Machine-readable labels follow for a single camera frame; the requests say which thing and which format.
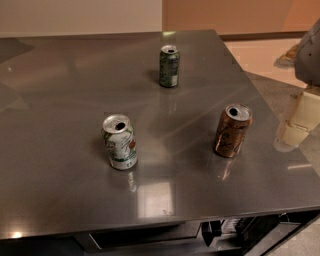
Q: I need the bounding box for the black equipment under table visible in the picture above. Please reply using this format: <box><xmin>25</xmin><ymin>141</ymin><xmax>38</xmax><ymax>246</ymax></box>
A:
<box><xmin>200</xmin><ymin>211</ymin><xmax>319</xmax><ymax>256</ymax></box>

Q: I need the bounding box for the orange soda can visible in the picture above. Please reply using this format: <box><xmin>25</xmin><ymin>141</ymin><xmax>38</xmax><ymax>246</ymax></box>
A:
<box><xmin>213</xmin><ymin>104</ymin><xmax>253</xmax><ymax>158</ymax></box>

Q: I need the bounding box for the white green 7up can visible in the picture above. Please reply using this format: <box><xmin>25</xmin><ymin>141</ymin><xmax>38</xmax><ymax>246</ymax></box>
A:
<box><xmin>102</xmin><ymin>114</ymin><xmax>137</xmax><ymax>170</ymax></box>

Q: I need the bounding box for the dark green soda can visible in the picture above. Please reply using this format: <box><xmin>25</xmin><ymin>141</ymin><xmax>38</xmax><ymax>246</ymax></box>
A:
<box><xmin>159</xmin><ymin>45</ymin><xmax>180</xmax><ymax>88</ymax></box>

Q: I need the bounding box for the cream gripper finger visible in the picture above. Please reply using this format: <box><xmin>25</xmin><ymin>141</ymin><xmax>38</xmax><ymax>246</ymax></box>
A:
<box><xmin>282</xmin><ymin>89</ymin><xmax>320</xmax><ymax>146</ymax></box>

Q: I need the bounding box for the grey drawer under table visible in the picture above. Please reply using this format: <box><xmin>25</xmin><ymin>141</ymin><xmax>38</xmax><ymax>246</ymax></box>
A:
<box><xmin>74</xmin><ymin>221</ymin><xmax>201</xmax><ymax>253</ymax></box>

